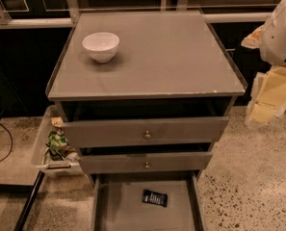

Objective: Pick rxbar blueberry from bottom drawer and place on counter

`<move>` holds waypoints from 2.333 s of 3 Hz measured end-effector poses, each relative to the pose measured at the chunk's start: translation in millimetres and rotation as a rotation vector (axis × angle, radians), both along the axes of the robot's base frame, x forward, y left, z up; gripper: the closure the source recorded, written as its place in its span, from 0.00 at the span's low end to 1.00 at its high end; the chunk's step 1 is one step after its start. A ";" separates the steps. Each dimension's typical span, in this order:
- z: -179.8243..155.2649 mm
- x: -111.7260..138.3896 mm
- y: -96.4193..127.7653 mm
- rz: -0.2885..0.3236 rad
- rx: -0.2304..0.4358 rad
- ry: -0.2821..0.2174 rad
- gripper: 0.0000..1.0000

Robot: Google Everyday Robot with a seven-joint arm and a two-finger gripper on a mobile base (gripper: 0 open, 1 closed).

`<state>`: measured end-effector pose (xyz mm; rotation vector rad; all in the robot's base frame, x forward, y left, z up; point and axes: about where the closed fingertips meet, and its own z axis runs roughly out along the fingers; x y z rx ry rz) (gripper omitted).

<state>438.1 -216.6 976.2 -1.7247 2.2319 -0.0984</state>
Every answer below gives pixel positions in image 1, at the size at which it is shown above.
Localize grey drawer cabinet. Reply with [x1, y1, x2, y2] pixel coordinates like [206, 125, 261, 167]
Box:
[45, 11, 248, 185]

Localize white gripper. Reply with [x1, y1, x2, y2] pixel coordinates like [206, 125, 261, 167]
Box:
[241, 0, 286, 125]

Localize dark blue rxbar wrapper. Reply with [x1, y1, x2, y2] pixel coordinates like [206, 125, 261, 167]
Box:
[142, 190, 168, 207]

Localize brass middle drawer knob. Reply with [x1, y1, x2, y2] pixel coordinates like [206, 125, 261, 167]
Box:
[144, 162, 150, 169]

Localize tan snack packet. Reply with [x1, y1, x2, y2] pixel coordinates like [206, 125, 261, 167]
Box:
[51, 117, 63, 128]

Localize white railing bar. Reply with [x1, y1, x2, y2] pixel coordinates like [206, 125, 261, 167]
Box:
[0, 13, 272, 30]

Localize middle grey drawer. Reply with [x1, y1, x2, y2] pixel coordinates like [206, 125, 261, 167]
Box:
[79, 152, 212, 174]

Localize green snack packet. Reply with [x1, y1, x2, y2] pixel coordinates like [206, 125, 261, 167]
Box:
[48, 130, 68, 151]

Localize brass top drawer knob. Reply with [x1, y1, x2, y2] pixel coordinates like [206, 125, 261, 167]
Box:
[143, 131, 152, 140]

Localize top grey drawer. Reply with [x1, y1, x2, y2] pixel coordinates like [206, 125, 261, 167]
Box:
[62, 116, 228, 147]

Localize black floor cable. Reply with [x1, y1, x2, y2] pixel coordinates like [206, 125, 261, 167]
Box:
[0, 121, 14, 167]

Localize white ceramic bowl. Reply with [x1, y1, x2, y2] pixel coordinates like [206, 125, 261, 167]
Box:
[82, 32, 119, 63]

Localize brass drawer knob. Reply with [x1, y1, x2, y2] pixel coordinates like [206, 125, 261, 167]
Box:
[144, 162, 150, 169]
[143, 131, 152, 140]

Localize bottom grey open drawer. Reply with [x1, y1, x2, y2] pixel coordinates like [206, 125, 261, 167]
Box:
[91, 171, 207, 231]

